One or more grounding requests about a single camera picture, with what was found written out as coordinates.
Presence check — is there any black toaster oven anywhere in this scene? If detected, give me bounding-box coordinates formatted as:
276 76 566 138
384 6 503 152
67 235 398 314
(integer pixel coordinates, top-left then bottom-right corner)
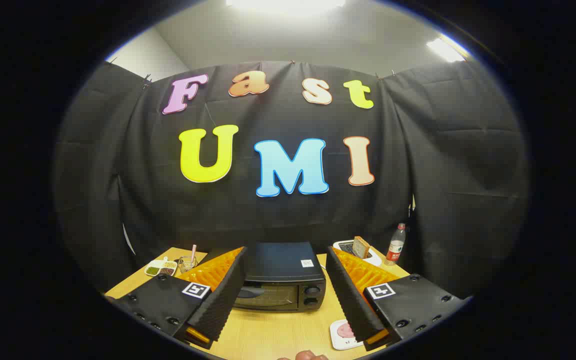
233 242 327 313

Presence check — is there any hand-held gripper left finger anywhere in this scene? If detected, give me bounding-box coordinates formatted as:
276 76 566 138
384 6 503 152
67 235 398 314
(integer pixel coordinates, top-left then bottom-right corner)
105 246 249 351

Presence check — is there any white divided bean dish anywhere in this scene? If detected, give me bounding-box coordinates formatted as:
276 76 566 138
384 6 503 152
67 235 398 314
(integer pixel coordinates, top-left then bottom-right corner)
144 257 178 277

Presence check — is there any clear plastic water bottle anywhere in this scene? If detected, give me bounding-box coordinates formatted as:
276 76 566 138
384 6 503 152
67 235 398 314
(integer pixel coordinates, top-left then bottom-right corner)
385 223 407 266

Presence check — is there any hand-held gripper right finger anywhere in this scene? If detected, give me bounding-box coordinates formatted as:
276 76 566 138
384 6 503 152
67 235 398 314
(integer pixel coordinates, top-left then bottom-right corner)
325 245 474 352

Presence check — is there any brown bread slice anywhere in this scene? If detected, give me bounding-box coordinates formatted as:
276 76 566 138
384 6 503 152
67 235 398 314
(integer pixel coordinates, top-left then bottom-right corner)
352 236 371 259

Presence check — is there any ceiling light panel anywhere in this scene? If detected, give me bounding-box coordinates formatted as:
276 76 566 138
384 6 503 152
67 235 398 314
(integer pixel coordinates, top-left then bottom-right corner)
225 0 347 12
425 36 469 63

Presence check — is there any white toaster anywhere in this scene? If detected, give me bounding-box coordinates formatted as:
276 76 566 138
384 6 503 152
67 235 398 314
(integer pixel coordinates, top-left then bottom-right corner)
332 240 383 267

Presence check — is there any white square plate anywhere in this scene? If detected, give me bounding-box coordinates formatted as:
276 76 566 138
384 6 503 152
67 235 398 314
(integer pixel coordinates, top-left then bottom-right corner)
329 319 366 351

